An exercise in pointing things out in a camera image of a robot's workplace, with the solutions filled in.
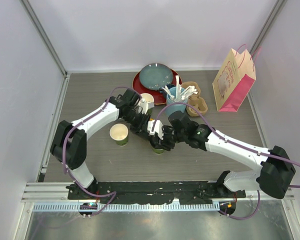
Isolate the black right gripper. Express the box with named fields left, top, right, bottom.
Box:
left=154, top=125, right=187, bottom=151

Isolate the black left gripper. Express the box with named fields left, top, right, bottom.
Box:
left=121, top=110, right=151, bottom=141

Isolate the stack of green paper cups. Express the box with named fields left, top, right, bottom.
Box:
left=140, top=93, right=154, bottom=103

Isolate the green paper cup taken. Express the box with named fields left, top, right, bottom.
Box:
left=152, top=147, right=165, bottom=155

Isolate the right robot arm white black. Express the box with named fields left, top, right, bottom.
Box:
left=147, top=111, right=296, bottom=199

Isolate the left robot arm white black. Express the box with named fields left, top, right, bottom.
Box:
left=50, top=90, right=154, bottom=200

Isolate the green paper cup open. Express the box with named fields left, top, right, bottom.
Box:
left=109, top=123, right=129, bottom=147

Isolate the brown cardboard cup carrier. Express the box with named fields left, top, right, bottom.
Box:
left=181, top=81, right=208, bottom=115

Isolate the red round plate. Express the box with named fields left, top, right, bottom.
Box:
left=132, top=63, right=178, bottom=105

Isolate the blue grey plate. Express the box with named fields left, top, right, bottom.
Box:
left=139, top=63, right=174, bottom=91

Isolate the pink paper gift bag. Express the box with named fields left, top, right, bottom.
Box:
left=212, top=44, right=261, bottom=112

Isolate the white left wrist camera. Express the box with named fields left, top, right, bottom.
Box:
left=137, top=98, right=155, bottom=115

